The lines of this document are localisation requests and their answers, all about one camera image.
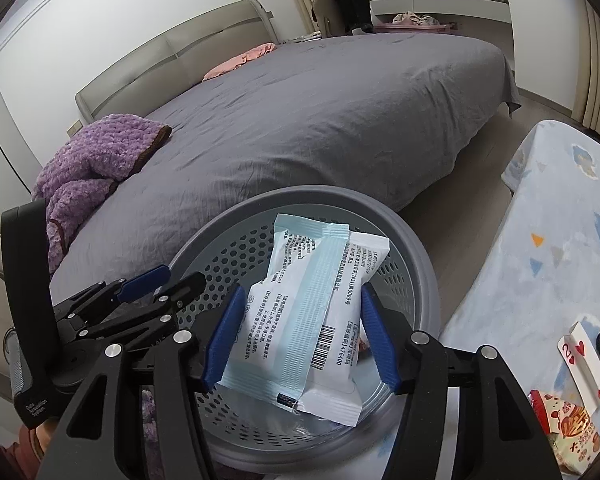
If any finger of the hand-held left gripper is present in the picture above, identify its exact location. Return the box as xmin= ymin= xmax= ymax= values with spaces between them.
xmin=54 ymin=266 xmax=172 ymax=328
xmin=72 ymin=272 xmax=207 ymax=348

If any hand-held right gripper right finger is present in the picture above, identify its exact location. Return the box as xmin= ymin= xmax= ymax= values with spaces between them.
xmin=361 ymin=284 xmax=567 ymax=480

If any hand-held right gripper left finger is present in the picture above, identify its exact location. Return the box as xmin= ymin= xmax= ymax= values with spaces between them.
xmin=34 ymin=284 xmax=248 ymax=480

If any grey perforated plastic basket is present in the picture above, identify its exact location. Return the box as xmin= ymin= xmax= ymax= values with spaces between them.
xmin=167 ymin=186 xmax=443 ymax=475

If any white and blue packet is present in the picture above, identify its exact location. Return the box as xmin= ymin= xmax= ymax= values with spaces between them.
xmin=216 ymin=213 xmax=391 ymax=427

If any purple fleece garment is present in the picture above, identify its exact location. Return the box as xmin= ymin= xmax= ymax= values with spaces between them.
xmin=32 ymin=115 xmax=172 ymax=273

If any playing card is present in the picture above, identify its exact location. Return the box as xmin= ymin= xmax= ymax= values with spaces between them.
xmin=557 ymin=321 xmax=600 ymax=407

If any red and brown snack wrapper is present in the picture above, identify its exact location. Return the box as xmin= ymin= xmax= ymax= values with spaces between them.
xmin=529 ymin=389 xmax=600 ymax=474

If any bed with grey sheet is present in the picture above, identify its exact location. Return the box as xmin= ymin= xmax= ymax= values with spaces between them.
xmin=50 ymin=35 xmax=522 ymax=301

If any beige padded headboard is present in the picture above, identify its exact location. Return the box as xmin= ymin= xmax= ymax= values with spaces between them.
xmin=75 ymin=0 xmax=278 ymax=126

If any pink pillow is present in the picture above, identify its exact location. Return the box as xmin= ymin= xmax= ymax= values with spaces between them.
xmin=202 ymin=42 xmax=277 ymax=81

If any beige chair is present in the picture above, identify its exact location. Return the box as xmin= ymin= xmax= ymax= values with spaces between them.
xmin=312 ymin=0 xmax=348 ymax=38

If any pink plastic basin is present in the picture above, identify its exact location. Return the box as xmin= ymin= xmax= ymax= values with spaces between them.
xmin=375 ymin=10 xmax=456 ymax=36

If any black clothing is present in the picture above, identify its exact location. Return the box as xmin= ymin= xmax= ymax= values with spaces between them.
xmin=327 ymin=0 xmax=373 ymax=36

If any white window bench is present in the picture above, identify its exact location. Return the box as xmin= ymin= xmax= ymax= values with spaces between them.
xmin=370 ymin=0 xmax=513 ymax=26

